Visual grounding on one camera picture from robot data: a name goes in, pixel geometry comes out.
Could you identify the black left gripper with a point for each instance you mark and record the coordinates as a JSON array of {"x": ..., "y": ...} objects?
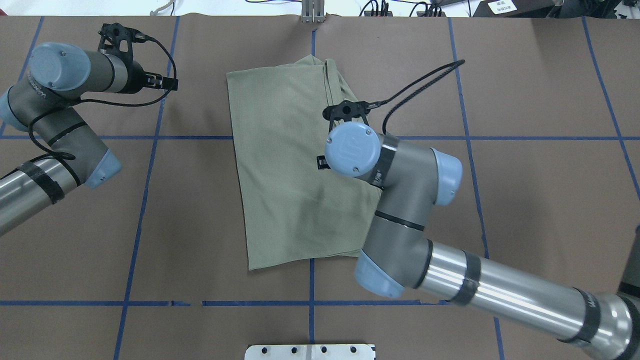
[{"x": 134, "y": 80}]

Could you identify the olive green long-sleeve shirt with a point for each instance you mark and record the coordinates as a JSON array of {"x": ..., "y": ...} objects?
[{"x": 292, "y": 209}]

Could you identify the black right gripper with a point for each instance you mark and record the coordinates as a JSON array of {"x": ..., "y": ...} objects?
[{"x": 322, "y": 162}]

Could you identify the aluminium frame post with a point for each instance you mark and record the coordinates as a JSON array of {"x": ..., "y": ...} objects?
[{"x": 313, "y": 11}]

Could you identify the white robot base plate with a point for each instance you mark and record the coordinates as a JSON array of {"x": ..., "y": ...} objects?
[{"x": 347, "y": 351}]

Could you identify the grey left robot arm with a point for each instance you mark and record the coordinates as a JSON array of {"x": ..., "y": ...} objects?
[{"x": 42, "y": 105}]

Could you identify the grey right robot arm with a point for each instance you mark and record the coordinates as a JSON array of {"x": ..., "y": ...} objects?
[{"x": 396, "y": 255}]

